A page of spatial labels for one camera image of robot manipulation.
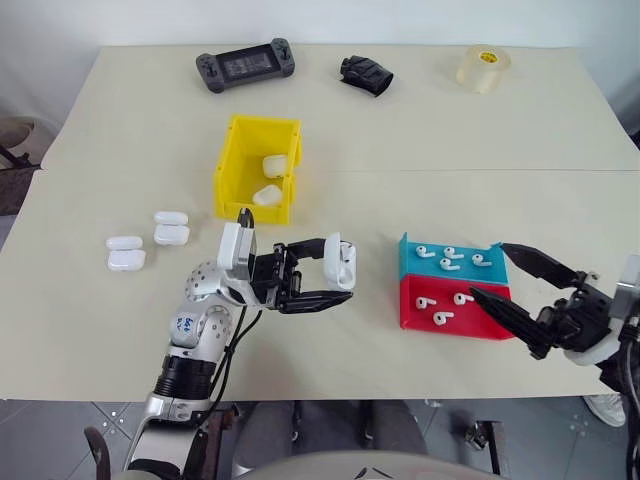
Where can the crumpled black glove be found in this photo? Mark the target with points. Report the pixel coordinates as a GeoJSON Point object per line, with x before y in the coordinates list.
{"type": "Point", "coordinates": [365, 74]}

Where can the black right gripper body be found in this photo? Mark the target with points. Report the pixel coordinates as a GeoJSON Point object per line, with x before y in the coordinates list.
{"type": "Point", "coordinates": [580, 320]}

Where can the metal table leg caster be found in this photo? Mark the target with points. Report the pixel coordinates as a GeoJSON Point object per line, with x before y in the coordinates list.
{"type": "Point", "coordinates": [481, 434]}

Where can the white earbud case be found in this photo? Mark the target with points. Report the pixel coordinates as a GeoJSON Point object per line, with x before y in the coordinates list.
{"type": "Point", "coordinates": [332, 270]}
{"type": "Point", "coordinates": [266, 196]}
{"type": "Point", "coordinates": [171, 233]}
{"type": "Point", "coordinates": [126, 259]}
{"type": "Point", "coordinates": [275, 165]}

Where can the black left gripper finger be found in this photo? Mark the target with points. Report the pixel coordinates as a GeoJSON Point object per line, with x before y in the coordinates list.
{"type": "Point", "coordinates": [310, 249]}
{"type": "Point", "coordinates": [320, 300]}

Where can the dark chair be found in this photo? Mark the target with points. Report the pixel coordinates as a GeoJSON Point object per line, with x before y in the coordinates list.
{"type": "Point", "coordinates": [17, 165]}

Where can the white shoe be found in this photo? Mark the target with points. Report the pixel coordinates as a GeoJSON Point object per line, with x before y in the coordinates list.
{"type": "Point", "coordinates": [607, 410]}

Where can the closed white earbud case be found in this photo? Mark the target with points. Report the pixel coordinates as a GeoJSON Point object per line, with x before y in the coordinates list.
{"type": "Point", "coordinates": [275, 165]}
{"type": "Point", "coordinates": [266, 196]}

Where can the rusty dark metal post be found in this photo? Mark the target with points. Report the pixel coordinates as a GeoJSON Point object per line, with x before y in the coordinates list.
{"type": "Point", "coordinates": [215, 440]}

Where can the red plastic tray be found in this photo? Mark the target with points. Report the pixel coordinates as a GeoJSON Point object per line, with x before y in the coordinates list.
{"type": "Point", "coordinates": [435, 331]}

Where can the dark curved bar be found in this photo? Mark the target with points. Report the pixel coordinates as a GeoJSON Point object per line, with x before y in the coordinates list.
{"type": "Point", "coordinates": [98, 445]}

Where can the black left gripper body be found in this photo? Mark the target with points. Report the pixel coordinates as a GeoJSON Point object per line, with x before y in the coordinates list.
{"type": "Point", "coordinates": [272, 277]}

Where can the black handheld game controller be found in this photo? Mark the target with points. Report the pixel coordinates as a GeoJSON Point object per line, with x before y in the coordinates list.
{"type": "Point", "coordinates": [245, 62]}

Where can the yellow plastic bin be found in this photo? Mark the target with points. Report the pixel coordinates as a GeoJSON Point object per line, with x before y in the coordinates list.
{"type": "Point", "coordinates": [235, 165]}

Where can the white earbud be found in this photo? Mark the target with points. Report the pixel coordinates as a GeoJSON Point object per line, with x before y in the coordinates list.
{"type": "Point", "coordinates": [449, 264]}
{"type": "Point", "coordinates": [425, 251]}
{"type": "Point", "coordinates": [462, 298]}
{"type": "Point", "coordinates": [451, 251]}
{"type": "Point", "coordinates": [425, 302]}
{"type": "Point", "coordinates": [481, 259]}
{"type": "Point", "coordinates": [442, 318]}

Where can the blue plastic tray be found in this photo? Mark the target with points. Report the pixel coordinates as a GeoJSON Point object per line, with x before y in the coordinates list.
{"type": "Point", "coordinates": [415, 267]}

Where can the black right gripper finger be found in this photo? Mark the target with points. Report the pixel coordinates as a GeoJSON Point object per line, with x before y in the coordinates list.
{"type": "Point", "coordinates": [512, 317]}
{"type": "Point", "coordinates": [542, 265]}

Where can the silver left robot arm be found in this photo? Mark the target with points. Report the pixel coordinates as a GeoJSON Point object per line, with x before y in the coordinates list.
{"type": "Point", "coordinates": [200, 325]}

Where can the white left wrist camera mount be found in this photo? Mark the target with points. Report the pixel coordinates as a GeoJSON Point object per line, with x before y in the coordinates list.
{"type": "Point", "coordinates": [232, 250]}

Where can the translucent tape roll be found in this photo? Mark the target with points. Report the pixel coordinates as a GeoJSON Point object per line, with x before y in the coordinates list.
{"type": "Point", "coordinates": [480, 70]}

